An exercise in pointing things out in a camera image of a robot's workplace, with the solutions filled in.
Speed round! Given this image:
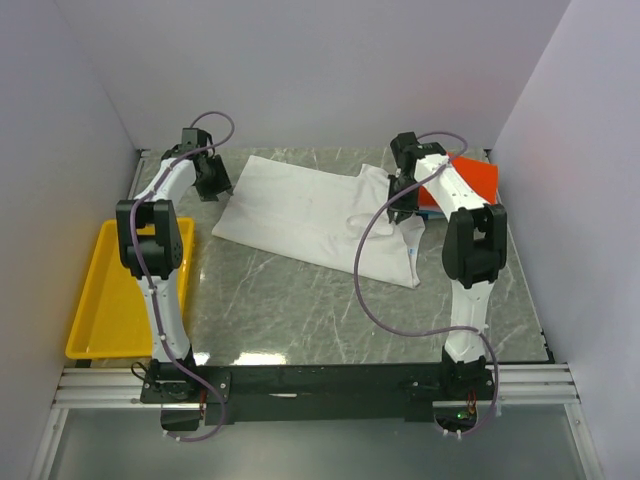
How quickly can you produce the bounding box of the folded orange t shirt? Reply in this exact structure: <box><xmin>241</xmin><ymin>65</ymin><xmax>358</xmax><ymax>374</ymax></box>
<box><xmin>417</xmin><ymin>152</ymin><xmax>500</xmax><ymax>206</ymax></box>

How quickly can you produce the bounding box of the aluminium frame rail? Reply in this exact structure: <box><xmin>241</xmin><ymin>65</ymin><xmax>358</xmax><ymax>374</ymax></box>
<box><xmin>29</xmin><ymin>363</ymin><xmax>604</xmax><ymax>479</ymax></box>

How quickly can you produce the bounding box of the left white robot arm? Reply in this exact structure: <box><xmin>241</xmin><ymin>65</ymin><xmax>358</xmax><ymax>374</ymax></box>
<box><xmin>116</xmin><ymin>126</ymin><xmax>233</xmax><ymax>402</ymax></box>

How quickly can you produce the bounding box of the white t shirt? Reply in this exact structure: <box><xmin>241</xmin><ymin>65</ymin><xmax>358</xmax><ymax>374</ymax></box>
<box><xmin>212</xmin><ymin>155</ymin><xmax>425</xmax><ymax>288</ymax></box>

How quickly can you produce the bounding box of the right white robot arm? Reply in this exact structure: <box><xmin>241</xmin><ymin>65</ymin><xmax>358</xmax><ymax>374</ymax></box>
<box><xmin>387</xmin><ymin>132</ymin><xmax>507</xmax><ymax>399</ymax></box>

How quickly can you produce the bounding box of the yellow plastic tray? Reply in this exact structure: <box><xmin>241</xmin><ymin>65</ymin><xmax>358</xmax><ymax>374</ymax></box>
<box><xmin>64</xmin><ymin>217</ymin><xmax>197</xmax><ymax>360</ymax></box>

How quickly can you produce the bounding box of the folded blue t shirt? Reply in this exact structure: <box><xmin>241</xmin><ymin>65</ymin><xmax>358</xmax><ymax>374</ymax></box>
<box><xmin>417</xmin><ymin>205</ymin><xmax>446</xmax><ymax>220</ymax></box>

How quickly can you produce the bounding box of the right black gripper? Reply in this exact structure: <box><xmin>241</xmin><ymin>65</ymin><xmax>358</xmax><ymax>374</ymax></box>
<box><xmin>386</xmin><ymin>174</ymin><xmax>421</xmax><ymax>224</ymax></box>

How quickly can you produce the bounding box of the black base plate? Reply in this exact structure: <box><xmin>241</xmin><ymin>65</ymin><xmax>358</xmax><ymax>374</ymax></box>
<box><xmin>140</xmin><ymin>363</ymin><xmax>495</xmax><ymax>430</ymax></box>

